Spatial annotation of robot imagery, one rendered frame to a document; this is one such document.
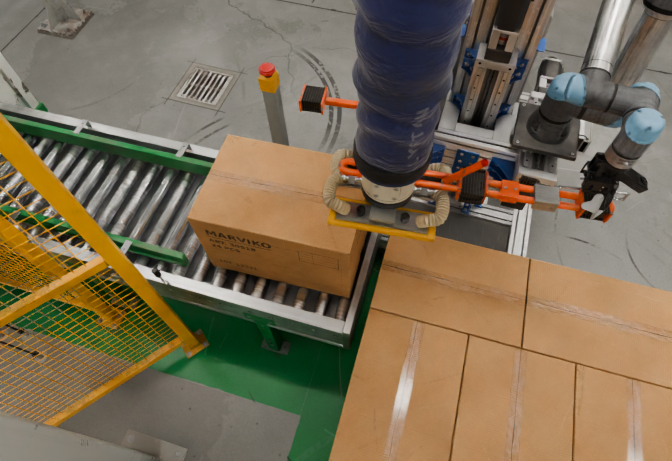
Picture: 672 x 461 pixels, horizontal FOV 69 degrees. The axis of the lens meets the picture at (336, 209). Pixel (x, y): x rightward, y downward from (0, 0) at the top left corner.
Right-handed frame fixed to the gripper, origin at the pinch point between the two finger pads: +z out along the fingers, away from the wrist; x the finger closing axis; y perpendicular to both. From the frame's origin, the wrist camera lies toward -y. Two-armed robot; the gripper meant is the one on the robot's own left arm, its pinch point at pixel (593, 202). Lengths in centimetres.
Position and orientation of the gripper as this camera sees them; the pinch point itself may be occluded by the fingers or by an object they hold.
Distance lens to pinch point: 161.2
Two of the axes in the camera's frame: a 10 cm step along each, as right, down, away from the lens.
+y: -9.8, -1.7, 1.2
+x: -2.1, 8.3, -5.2
